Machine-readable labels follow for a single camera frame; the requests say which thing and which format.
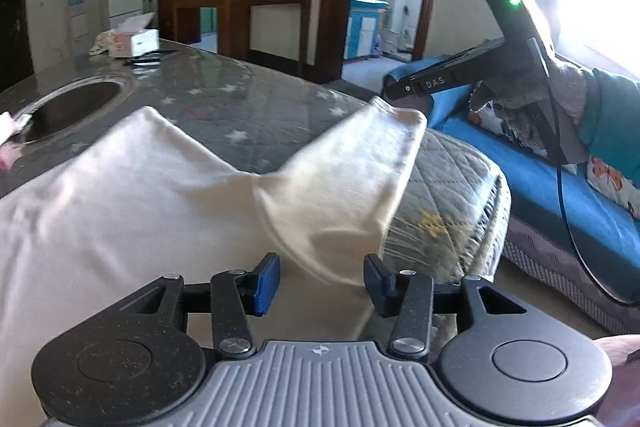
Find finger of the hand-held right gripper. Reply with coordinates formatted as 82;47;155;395
382;74;426;103

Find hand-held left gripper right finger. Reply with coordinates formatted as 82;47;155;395
363;254;531;360

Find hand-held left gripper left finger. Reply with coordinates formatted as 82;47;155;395
117;253;282;359

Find cream white garment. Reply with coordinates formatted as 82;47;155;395
0;99;429;358

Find person's right hand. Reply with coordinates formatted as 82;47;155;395
472;79;549;118

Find blue bathroom cabinet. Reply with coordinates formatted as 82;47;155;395
346;0;391;58

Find blue sofa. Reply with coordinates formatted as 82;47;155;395
382;54;640;335

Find floral pillow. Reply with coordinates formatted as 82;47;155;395
467;99;640;221

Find round black table stove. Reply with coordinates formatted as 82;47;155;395
10;77;137;144

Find white tissue box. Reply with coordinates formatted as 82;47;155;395
129;29;160;57

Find pink white packet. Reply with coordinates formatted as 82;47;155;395
0;142;23;171

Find floral cloth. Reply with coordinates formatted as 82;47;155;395
89;32;119;57

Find white rag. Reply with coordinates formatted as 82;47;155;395
0;111;32;142

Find water dispenser with blue bottle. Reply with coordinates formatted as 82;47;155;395
65;0;91;40

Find dark wooden door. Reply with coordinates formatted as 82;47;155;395
0;0;34;94

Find black cable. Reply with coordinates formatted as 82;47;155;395
555;162;640;308

